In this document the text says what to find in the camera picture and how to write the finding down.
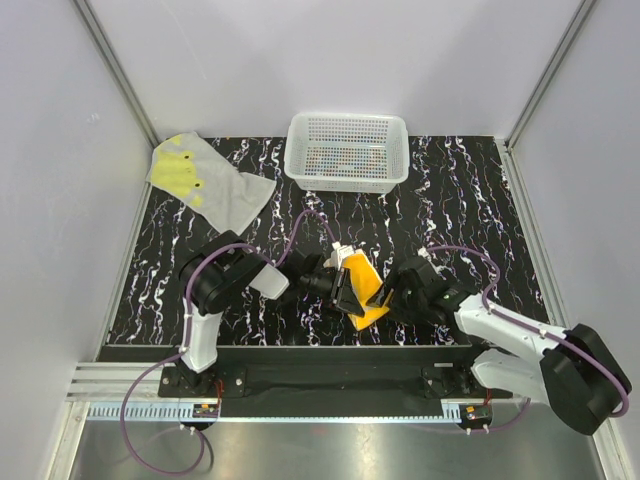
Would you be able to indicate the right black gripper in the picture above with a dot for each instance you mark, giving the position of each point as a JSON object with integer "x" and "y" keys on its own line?
{"x": 396, "y": 282}

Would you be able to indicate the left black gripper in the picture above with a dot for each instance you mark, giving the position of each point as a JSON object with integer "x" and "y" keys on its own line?
{"x": 344, "y": 297}

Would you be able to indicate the grey and orange towel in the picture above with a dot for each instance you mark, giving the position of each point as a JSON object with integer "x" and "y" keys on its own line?
{"x": 365, "y": 281}

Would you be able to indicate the grey towel yellow frog print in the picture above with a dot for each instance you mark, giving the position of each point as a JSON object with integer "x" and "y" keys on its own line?
{"x": 191, "y": 170}

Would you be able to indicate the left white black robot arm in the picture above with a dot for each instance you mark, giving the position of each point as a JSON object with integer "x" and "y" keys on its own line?
{"x": 222, "y": 269}

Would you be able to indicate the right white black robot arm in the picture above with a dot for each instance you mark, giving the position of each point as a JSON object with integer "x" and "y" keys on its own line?
{"x": 572, "y": 371}

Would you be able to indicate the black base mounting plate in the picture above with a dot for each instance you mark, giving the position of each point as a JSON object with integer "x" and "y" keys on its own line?
{"x": 344, "y": 375}

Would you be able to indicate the white plastic mesh basket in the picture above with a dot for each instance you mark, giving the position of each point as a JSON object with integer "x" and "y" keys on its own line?
{"x": 343, "y": 152}

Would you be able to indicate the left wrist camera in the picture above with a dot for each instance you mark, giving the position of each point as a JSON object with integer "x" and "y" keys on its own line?
{"x": 340, "y": 253}

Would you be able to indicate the white slotted cable duct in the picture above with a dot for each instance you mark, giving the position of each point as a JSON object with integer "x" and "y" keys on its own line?
{"x": 435, "y": 412}

